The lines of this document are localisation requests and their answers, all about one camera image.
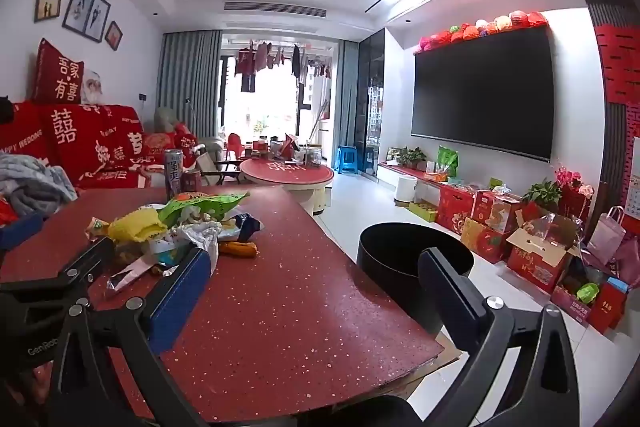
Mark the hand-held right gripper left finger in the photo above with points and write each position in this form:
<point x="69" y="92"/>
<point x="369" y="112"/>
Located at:
<point x="180" y="294"/>

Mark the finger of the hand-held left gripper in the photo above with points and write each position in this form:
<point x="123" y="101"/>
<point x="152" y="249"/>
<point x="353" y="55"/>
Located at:
<point x="75" y="269"/>
<point x="22" y="229"/>

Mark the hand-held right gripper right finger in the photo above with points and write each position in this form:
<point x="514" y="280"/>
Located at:
<point x="450" y="302"/>

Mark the light blue wrapper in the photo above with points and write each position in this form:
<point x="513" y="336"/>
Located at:
<point x="167" y="253"/>

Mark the small green orange wrapper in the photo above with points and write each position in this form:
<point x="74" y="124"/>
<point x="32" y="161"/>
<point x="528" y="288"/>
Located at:
<point x="99" y="228"/>

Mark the silver foil wrapper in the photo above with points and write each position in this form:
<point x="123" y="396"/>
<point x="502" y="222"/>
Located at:
<point x="127" y="276"/>

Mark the white plastic bag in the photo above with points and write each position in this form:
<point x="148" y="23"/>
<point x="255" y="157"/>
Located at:
<point x="201" y="237"/>

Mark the black round trash bin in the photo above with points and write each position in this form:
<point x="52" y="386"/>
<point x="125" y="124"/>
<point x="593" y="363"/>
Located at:
<point x="390" y="267"/>

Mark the yellow wrapper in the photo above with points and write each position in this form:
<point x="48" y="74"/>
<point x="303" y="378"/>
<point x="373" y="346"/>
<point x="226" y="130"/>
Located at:
<point x="135" y="227"/>

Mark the orange snack wrapper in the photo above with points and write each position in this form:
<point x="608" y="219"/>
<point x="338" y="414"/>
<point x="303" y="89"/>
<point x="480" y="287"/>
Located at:
<point x="240" y="248"/>

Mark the green snack bag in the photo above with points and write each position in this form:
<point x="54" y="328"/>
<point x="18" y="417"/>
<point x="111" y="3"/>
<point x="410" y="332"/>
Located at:
<point x="200" y="206"/>

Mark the dark blue wrapper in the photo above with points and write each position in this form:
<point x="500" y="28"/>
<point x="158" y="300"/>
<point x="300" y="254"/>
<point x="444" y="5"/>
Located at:
<point x="248" y="225"/>

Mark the red cloth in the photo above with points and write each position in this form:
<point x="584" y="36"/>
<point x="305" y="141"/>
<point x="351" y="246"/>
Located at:
<point x="7" y="213"/>

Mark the grey blanket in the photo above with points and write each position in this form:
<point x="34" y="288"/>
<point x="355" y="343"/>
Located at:
<point x="35" y="187"/>

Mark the orange red gift box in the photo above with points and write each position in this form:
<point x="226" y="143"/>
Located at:
<point x="482" y="242"/>

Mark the flat brown cardboard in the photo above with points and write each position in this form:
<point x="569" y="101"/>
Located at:
<point x="425" y="369"/>

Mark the yellow fruit tray box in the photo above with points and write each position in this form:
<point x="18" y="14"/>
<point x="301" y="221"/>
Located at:
<point x="422" y="211"/>

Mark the red gift box with window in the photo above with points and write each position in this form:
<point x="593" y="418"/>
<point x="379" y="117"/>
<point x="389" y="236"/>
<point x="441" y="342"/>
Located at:
<point x="495" y="211"/>

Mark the short red drink can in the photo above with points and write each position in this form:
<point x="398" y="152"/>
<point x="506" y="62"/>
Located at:
<point x="191" y="182"/>

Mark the red sofa with cushions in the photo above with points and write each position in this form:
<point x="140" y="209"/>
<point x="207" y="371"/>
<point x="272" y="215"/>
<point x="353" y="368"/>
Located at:
<point x="95" y="142"/>

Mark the white cylindrical bin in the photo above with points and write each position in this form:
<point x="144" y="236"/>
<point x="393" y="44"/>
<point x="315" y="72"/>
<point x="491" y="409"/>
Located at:
<point x="406" y="191"/>

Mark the black cloth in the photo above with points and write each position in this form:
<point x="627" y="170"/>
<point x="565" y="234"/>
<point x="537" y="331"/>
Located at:
<point x="5" y="111"/>

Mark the small red open box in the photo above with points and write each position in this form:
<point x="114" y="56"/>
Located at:
<point x="570" y="307"/>

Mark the tall silver drink can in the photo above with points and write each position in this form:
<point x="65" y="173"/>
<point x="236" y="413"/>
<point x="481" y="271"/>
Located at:
<point x="174" y="174"/>

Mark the folding chair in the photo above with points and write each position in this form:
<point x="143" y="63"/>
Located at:
<point x="215" y="167"/>

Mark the green shopping bag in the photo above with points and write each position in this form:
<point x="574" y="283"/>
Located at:
<point x="447" y="161"/>

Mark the large green potted plant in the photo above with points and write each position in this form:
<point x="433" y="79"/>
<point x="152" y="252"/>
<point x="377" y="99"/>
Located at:
<point x="542" y="194"/>

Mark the white low television cabinet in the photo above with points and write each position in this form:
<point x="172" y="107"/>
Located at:
<point x="390" y="172"/>

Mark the small potted plant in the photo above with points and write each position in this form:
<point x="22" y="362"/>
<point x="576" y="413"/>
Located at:
<point x="412" y="156"/>

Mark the white photo cushion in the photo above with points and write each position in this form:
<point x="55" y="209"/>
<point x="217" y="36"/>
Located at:
<point x="93" y="88"/>

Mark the red gift bag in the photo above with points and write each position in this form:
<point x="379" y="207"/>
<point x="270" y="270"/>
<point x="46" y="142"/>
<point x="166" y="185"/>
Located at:
<point x="609" y="307"/>

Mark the round red-topped coffee table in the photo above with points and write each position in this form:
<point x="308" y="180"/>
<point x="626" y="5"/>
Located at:
<point x="285" y="174"/>

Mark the red square cushion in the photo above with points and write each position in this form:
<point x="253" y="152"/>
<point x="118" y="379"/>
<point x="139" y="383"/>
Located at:
<point x="60" y="74"/>

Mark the small red plastic chair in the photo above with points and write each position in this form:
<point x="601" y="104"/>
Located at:
<point x="235" y="144"/>

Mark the cream round stool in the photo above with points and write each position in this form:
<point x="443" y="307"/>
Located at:
<point x="322" y="202"/>

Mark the pink flower bouquet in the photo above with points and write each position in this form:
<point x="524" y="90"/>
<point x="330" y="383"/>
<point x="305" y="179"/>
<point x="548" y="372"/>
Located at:
<point x="572" y="189"/>

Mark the pink gift bag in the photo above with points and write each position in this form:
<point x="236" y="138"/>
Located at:
<point x="605" y="237"/>

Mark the grey green armchair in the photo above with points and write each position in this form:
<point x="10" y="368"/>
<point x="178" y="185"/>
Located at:
<point x="165" y="119"/>

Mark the blue plastic stool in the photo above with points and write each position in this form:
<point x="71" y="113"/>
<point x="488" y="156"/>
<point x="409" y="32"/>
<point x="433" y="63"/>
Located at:
<point x="346" y="157"/>

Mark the glass jar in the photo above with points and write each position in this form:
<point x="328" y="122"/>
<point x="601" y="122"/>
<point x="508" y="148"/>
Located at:
<point x="313" y="157"/>

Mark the large black television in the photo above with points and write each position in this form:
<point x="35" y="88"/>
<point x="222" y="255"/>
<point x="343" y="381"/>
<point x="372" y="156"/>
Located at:
<point x="480" y="97"/>

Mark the wide grey curtain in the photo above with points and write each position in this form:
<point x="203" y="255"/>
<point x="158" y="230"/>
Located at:
<point x="187" y="82"/>

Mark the black glass cabinet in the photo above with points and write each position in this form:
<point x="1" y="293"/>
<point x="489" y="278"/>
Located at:
<point x="369" y="102"/>

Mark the narrow grey curtain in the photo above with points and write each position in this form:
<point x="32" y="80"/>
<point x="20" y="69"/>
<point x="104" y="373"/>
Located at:
<point x="345" y="97"/>

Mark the row of hanging clothes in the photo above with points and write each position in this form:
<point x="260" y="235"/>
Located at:
<point x="260" y="59"/>

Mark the row of paper lanterns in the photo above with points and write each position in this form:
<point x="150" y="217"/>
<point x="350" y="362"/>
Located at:
<point x="480" y="29"/>

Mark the air conditioner vent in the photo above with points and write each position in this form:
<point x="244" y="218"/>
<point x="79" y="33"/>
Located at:
<point x="275" y="9"/>

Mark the small red picture frame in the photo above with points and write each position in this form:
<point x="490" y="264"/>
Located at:
<point x="113" y="36"/>

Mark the wall calendar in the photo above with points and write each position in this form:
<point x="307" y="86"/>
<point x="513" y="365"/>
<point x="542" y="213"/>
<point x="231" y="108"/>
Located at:
<point x="635" y="187"/>

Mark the small brown picture frame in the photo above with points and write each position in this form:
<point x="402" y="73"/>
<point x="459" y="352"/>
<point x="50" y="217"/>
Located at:
<point x="48" y="6"/>

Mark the double photo picture frame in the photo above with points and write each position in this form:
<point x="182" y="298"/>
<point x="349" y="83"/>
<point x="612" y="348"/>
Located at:
<point x="86" y="11"/>

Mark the red wall decoration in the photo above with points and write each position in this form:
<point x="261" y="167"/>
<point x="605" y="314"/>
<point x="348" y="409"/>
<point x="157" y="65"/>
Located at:
<point x="620" y="62"/>

